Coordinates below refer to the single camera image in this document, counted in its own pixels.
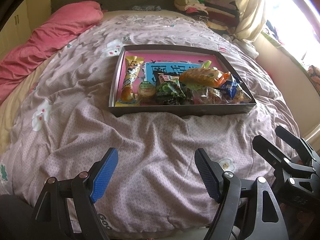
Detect round cake packet green label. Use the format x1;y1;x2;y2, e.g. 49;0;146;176
138;81;157;103

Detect window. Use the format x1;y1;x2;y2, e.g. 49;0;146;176
265;0;320;65

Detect blue snack packet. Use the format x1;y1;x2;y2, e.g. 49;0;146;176
219;74;242;99

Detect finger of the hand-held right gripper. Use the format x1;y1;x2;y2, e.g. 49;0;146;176
275;125;320;167
252;135;317;178

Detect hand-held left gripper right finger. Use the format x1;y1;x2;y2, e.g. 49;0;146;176
194;148;290;240

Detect green windowsill cloth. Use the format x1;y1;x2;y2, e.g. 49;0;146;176
260;31;320;73

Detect shallow cardboard box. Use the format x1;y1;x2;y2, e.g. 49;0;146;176
108;44;257;117

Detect floral cloth bag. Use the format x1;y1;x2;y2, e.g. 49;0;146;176
307;65;320;90

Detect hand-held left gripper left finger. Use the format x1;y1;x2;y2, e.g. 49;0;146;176
30;147;119;240

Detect pink blanket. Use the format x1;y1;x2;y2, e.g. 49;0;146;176
0;1;104;105

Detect dark green pea packet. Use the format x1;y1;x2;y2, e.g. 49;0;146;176
154;72;194;105

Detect clear packet red snacks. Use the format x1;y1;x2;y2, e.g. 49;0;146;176
192;87;252;104

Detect orange snack packet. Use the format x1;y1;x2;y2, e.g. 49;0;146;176
179;67;232;88

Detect yellow green candy packet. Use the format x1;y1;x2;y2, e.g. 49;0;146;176
199;60;218;70

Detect long yellow snack packet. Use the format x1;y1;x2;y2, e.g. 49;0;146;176
115;56;145;106

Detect cream curtain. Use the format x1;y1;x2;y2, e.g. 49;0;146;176
235;0;273;43

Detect pink book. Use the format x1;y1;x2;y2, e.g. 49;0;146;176
117;52;225;100

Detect beige bed sheet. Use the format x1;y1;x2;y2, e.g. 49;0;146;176
0;62;50;155

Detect dark patterned pillow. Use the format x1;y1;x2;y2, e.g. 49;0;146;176
130;5;160;12

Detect pile of folded clothes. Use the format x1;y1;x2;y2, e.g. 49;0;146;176
174;0;240;34

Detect cream wardrobe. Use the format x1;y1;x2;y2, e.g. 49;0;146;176
0;0;30;63

